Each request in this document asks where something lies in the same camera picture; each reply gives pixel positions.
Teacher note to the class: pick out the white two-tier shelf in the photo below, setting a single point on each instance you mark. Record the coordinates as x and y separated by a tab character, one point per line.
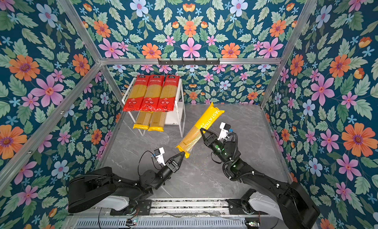
175	117

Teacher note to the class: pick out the yellow pasta pack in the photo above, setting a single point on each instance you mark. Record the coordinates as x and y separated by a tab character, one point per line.
157	121
194	135
143	120

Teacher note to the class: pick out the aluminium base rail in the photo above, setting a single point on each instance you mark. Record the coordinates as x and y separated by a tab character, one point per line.
177	213

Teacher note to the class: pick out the black wall hook rail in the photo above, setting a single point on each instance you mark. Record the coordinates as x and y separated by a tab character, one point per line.
184	62

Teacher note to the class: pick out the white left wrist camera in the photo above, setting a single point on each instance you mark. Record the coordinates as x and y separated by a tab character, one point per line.
158	154

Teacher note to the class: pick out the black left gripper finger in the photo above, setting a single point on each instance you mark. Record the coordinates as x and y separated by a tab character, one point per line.
174	158
179	159

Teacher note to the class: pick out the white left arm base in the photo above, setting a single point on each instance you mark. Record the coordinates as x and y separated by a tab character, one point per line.
117	203

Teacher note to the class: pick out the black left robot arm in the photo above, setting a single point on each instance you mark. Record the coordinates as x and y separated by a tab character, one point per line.
103	188

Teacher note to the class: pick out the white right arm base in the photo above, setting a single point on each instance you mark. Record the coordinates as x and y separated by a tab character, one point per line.
253	201

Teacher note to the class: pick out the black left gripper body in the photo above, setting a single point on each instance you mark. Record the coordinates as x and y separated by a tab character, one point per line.
171	167

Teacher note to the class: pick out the red spaghetti bag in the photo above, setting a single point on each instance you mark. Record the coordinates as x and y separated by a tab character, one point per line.
168	94
153	92
137	93

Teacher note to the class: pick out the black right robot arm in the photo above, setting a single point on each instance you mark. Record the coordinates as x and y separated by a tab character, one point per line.
297	209

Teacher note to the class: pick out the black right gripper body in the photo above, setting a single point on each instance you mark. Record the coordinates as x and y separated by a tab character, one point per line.
216	146

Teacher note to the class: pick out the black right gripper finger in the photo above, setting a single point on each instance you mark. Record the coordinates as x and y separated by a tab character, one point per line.
208	133
207	141

